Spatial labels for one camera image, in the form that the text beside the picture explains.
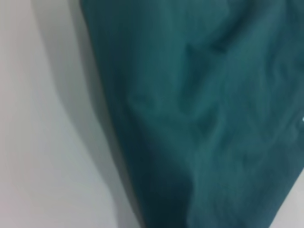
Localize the teal t-shirt with FREE print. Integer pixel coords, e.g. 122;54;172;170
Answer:
79;0;304;228

